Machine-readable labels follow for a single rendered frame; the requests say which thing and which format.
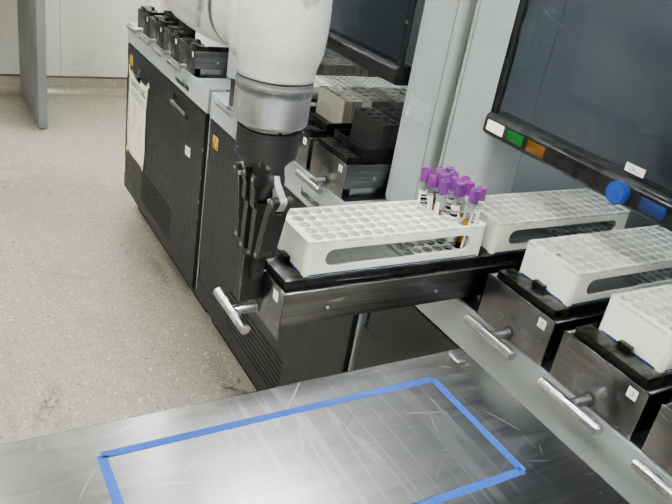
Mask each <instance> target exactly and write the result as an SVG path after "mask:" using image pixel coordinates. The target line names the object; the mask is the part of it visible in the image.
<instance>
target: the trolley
mask: <svg viewBox="0 0 672 504"><path fill-rule="evenodd" d="M0 504H630V503H629V502H628V501H627V500H626V499H625V498H624V497H623V496H622V495H621V494H619V493H618V492H617V491H616V490H615V489H614V488H613V487H612V486H611V485H610V484H609V483H607V482H606V481H605V480H604V479H603V478H602V477H601V476H600V475H599V474H598V473H597V472H595V471H594V470H593V469H592V468H591V467H590V466H589V465H588V464H587V463H586V462H585V461H583V460H582V459H581V458H580V457H579V456H578V455H577V454H576V453H575V452H574V451H573V450H571V449H570V448H569V447H568V446H567V445H566V444H565V443H564V442H563V441H562V440H560V439H559V438H558V437H557V436H556V435H555V434H554V433H553V432H552V431H551V430H550V429H548V428H547V427H546V426H545V425H544V424H543V423H542V422H541V421H540V420H539V419H538V418H536V417H535V416H534V415H533V414H532V413H531V412H530V411H529V410H528V409H527V408H526V407H524V406H523V405H522V404H521V403H520V402H519V401H518V400H517V399H516V398H515V397H514V396H512V395H511V394H510V393H509V392H508V391H507V390H506V389H505V388H504V387H503V386H501V385H500V384H499V383H498V382H497V381H496V380H495V379H494V378H493V377H492V376H491V375H489V374H488V373H487V372H486V371H485V370H484V369H483V368H482V367H481V366H480V365H479V364H477V363H476V362H475V361H474V360H473V359H472V358H471V357H470V356H469V355H468V354H467V353H465V352H464V351H463V350H462V349H460V348H458V349H453V350H449V351H444V352H439V353H434V354H430V355H425V356H420V357H415V358H411V359H406V360H401V361H396V362H391V363H387V364H382V365H377V366H372V367H368V368H363V369H358V370H353V371H349V372H344V373H339V374H334V375H330V376H325V377H320V378H315V379H310V380H306V381H301V382H296V383H291V384H287V385H282V386H277V387H272V388H268V389H263V390H258V391H253V392H249V393H244V394H239V395H234V396H230V397H225V398H220V399H215V400H210V401H206V402H201V403H196V404H191V405H187V406H182V407H177V408H172V409H168V410H163V411H158V412H153V413H149V414H144V415H139V416H134V417H129V418H125V419H120V420H115V421H110V422H106V423H101V424H96V425H91V426H87V427H82V428H77V429H72V430H68V431H63V432H58V433H53V434H48V435H44V436H39V437H34V438H29V439H25V440H20V441H15V442H10V443H6V444H1V445H0Z"/></svg>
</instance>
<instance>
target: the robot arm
mask: <svg viewBox="0 0 672 504"><path fill-rule="evenodd" d="M164 1H165V3H166V4H167V5H168V7H169V9H170V10H171V11H172V13H173V14H174V15H175V16H176V17H177V18H178V19H180V20H181V21H183V22H184V23H185V24H186V25H188V26H189V27H191V28H192V29H193V30H195V31H197V32H198V33H200V34H202V35H204V36H205V37H207V38H209V39H211V40H214V41H216V42H218V43H221V44H224V45H228V46H229V48H230V50H231V52H232V53H234V54H235V55H236V61H237V63H236V74H235V89H234V99H233V109H232V114H233V117H234V118H235V119H236V120H237V129H236V139H235V151H236V153H237V154H238V155H239V156H241V157H242V158H244V159H243V161H235V162H234V165H233V167H234V173H235V236H236V237H240V243H239V244H240V247H241V248H242V249H240V258H239V266H238V275H237V283H236V292H235V295H236V297H237V298H238V299H239V301H244V300H251V299H259V298H260V296H261V288H262V281H263V273H264V266H265V259H268V258H274V257H275V254H276V250H277V246H278V244H279V240H280V237H281V233H282V230H283V226H284V223H285V220H286V216H287V213H288V211H289V210H290V208H291V207H292V205H293V198H292V197H291V196H288V197H285V194H284V191H283V186H284V184H285V170H284V168H285V166H286V165H287V164H289V163H290V162H293V161H294V160H295V159H296V157H297V152H298V145H299V139H300V132H301V131H300V130H302V129H303V128H305V127H306V126H307V124H308V118H309V112H310V105H311V98H312V93H313V91H314V80H315V76H316V72H317V69H318V67H319V64H320V63H321V61H322V58H323V56H324V52H325V48H326V44H327V38H328V33H329V27H330V20H331V11H332V0H164Z"/></svg>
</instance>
